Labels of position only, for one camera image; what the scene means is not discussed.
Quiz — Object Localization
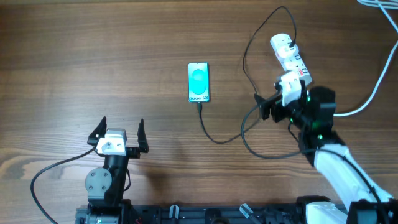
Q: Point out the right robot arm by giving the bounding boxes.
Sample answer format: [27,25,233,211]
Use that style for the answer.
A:
[254,86,397,223]

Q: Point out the white USB charger plug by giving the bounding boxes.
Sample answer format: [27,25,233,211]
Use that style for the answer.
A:
[275,44,299,60]

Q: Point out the black USB charging cable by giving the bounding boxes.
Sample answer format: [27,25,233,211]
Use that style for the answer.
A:
[196,6,298,145]

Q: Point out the Galaxy smartphone teal screen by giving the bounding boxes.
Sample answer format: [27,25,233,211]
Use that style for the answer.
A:
[188,62,210,103]

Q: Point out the white power strip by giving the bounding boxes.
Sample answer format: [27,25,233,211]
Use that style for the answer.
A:
[270,33,312,86]

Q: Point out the white power strip cord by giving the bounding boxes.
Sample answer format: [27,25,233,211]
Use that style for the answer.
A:
[333,39,398,118]

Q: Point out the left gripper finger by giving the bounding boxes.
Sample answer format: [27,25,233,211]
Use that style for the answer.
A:
[87,116,107,146]
[137,119,149,153]

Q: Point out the white cables at corner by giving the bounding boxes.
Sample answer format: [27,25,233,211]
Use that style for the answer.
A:
[356,0,398,35]

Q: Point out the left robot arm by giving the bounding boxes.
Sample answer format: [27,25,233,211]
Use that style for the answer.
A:
[75,117,149,224]

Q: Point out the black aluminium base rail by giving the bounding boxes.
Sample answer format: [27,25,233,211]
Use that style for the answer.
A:
[74,203,353,224]

